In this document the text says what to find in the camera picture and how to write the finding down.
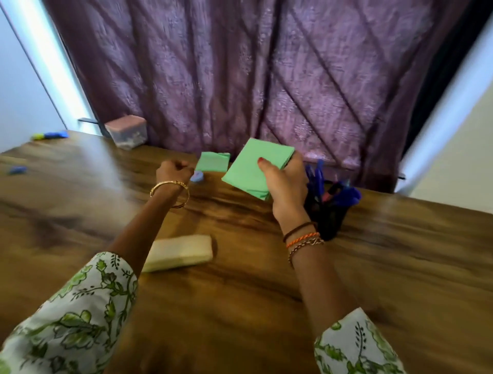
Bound person's left hand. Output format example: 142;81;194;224
156;159;195;186

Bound person's right hand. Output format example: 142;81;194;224
257;151;311;234

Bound green sticky notes pad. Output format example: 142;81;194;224
195;152;231;173
221;138;296;201

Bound black mesh pen holder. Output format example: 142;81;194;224
303;181;353;241

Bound clear container pink lid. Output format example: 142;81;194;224
104;115;148;151

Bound yellow pencil case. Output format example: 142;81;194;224
141;234;214;273

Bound yellow and blue highlighter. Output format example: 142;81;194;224
31;131;69;141

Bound person's left forearm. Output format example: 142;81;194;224
107;184;189;278

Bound person's right forearm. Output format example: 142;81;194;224
285;231;359;336

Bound wooden desk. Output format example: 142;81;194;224
0;130;493;374

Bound gold bangle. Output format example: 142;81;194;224
149;180;191;210

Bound purple patterned curtain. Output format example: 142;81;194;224
42;0;470;193

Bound right floral white green sleeve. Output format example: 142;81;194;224
314;307;405;374

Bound floral white green sleeve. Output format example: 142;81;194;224
0;252;139;374
314;307;405;374

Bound left floral white green sleeve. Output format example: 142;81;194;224
0;252;139;374

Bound brown thread bracelet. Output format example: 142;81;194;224
282;221;317;244

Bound orange thread bracelet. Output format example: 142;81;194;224
286;232;321;249

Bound silver chain bracelet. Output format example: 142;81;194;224
288;237;325;269

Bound black window frame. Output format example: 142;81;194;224
402;0;493;155

